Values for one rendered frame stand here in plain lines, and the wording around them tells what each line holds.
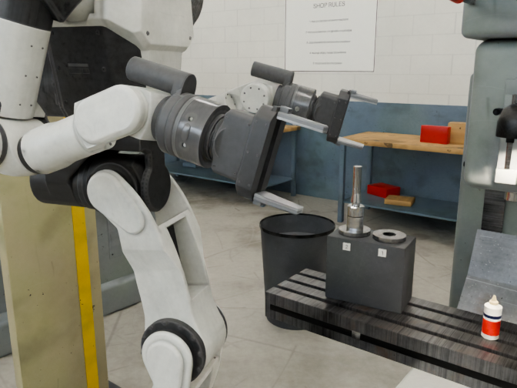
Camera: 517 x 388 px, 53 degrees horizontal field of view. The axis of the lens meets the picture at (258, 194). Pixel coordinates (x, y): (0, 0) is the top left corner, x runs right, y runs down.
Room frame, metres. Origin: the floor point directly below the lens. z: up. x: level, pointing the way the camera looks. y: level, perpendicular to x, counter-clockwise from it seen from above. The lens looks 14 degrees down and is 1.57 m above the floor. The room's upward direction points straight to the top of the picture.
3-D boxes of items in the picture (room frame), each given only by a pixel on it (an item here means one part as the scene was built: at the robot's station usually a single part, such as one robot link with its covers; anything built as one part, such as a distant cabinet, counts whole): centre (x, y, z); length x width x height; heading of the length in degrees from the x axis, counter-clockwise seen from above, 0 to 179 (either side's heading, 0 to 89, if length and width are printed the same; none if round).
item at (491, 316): (1.16, -0.57, 0.98); 0.04 x 0.04 x 0.11
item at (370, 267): (1.38, -0.32, 1.03); 0.22 x 0.12 x 0.20; 60
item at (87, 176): (1.05, 0.27, 1.34); 0.14 x 0.13 x 0.12; 161
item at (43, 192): (1.07, 0.33, 1.37); 0.28 x 0.13 x 0.18; 71
